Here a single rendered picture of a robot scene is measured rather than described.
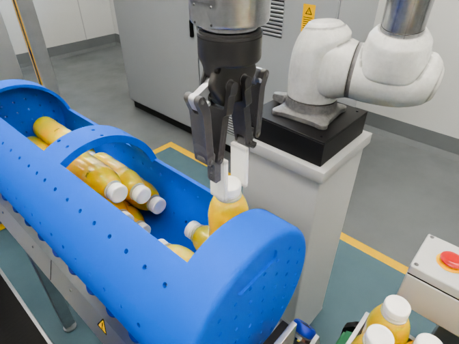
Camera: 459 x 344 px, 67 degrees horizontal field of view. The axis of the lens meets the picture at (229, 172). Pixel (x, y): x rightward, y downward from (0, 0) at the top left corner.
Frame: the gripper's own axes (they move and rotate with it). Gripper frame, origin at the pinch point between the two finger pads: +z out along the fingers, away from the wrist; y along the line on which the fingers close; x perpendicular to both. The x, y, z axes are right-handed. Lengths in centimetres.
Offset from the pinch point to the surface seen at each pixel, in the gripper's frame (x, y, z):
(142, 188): -24.3, 0.3, 15.8
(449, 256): 29.0, -23.4, 16.2
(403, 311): 26.8, -10.5, 19.3
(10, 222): -67, 19, 40
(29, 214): -33.7, 19.6, 15.7
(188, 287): 6.2, 14.4, 7.0
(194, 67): -173, -151, 62
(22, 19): -133, -24, 2
